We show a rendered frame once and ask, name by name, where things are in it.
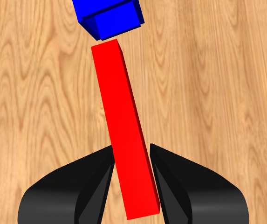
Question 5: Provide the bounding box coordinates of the blue hollow socket block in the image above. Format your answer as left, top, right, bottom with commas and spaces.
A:
72, 0, 145, 42

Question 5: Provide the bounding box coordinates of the thin red peg bar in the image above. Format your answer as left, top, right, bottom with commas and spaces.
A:
90, 38, 161, 221

